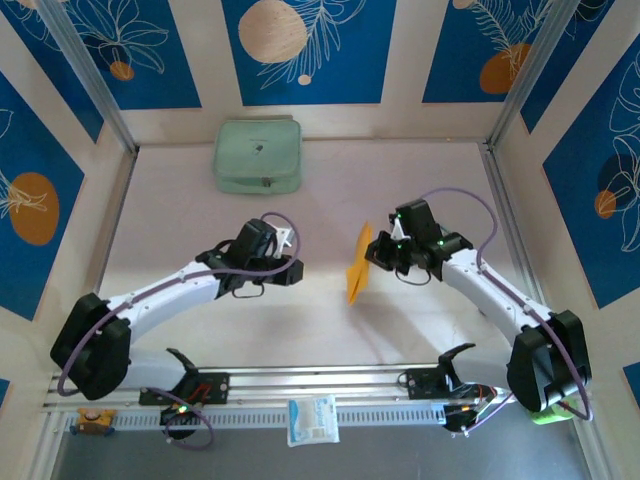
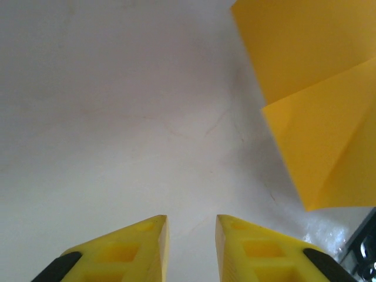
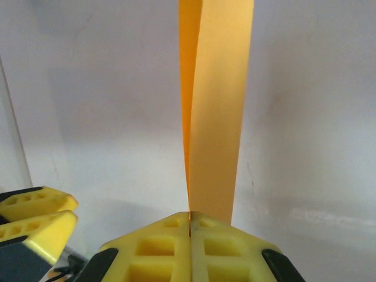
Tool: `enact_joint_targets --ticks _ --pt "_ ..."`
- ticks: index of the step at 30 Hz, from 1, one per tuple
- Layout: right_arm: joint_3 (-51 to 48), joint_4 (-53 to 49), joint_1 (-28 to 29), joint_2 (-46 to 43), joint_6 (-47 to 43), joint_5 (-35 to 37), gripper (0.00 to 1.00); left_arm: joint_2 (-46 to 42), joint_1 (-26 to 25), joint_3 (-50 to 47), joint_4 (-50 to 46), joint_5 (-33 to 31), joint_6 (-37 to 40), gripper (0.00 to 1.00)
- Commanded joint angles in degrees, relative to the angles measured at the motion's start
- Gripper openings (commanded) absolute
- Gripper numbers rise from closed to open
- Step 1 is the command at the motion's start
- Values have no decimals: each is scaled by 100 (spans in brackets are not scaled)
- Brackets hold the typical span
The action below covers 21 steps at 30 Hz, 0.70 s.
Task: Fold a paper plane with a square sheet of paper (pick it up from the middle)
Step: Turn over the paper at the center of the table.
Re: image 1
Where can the orange paper sheet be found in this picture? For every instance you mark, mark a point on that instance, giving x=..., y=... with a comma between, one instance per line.
x=359, y=280

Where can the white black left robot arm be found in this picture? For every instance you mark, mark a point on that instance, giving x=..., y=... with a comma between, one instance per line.
x=90, y=350

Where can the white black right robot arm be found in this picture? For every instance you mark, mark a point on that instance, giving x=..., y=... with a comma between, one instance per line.
x=550, y=365

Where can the mint green zip pouch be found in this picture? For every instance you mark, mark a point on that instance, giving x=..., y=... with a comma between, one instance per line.
x=257, y=150

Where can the white plastic mask packet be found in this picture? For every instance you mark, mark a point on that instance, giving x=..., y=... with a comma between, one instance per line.
x=312, y=420

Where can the black controller board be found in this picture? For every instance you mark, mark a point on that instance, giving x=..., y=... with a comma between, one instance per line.
x=170, y=417
x=457, y=422

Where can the green can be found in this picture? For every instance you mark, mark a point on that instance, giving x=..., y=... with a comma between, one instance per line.
x=542, y=419

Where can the small orange blue toy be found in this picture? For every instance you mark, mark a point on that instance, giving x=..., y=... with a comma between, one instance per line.
x=92, y=419

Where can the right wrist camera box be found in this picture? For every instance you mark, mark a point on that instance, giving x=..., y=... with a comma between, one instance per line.
x=399, y=231

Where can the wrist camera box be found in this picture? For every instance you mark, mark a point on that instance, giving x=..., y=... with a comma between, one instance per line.
x=399, y=231
x=284, y=236

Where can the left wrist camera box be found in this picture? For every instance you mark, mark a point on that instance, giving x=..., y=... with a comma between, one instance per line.
x=284, y=236

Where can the aluminium side rail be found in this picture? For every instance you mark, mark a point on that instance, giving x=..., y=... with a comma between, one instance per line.
x=120, y=200
x=500, y=190

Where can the aluminium mounting rail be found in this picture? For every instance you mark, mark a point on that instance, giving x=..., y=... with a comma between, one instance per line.
x=320, y=380

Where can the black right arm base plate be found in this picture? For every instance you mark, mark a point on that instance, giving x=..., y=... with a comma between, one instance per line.
x=420, y=382

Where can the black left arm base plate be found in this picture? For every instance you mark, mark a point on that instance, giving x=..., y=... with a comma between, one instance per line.
x=222, y=385

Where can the aluminium frame post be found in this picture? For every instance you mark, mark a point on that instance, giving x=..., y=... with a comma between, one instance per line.
x=90, y=75
x=530, y=70

